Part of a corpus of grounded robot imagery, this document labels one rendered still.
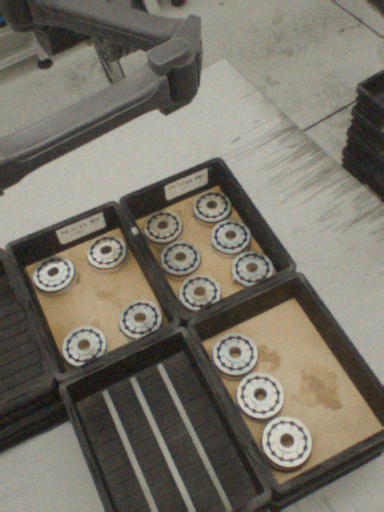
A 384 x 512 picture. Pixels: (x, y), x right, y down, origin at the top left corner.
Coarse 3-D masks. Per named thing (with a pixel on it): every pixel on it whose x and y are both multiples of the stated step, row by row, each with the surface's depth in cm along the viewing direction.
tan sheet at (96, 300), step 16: (64, 256) 160; (80, 256) 160; (32, 272) 158; (80, 272) 157; (96, 272) 157; (128, 272) 156; (80, 288) 154; (96, 288) 154; (112, 288) 154; (128, 288) 154; (144, 288) 153; (48, 304) 153; (64, 304) 152; (80, 304) 152; (96, 304) 152; (112, 304) 151; (48, 320) 150; (64, 320) 150; (80, 320) 150; (96, 320) 149; (112, 320) 149; (144, 320) 148; (64, 336) 148; (112, 336) 147
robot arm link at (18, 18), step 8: (0, 0) 115; (8, 0) 114; (16, 0) 114; (24, 0) 114; (0, 8) 119; (8, 8) 115; (16, 8) 115; (24, 8) 116; (8, 16) 117; (16, 16) 117; (24, 16) 117; (32, 16) 118
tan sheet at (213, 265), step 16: (176, 208) 166; (192, 208) 166; (192, 224) 163; (192, 240) 160; (208, 240) 160; (160, 256) 158; (208, 256) 157; (208, 272) 155; (224, 272) 154; (176, 288) 153; (224, 288) 152
